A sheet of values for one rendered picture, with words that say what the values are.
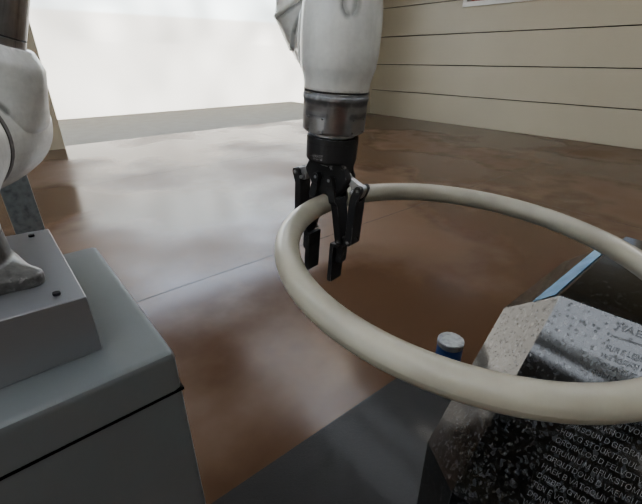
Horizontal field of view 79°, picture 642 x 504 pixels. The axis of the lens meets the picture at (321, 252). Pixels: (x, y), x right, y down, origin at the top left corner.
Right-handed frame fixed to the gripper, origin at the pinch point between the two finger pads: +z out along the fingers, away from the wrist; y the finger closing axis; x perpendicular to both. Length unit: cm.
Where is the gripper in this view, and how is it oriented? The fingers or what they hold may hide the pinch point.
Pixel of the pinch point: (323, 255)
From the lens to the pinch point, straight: 66.5
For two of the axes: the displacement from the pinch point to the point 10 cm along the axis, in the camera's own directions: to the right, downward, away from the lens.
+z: -0.6, 8.8, 4.7
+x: 6.3, -3.3, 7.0
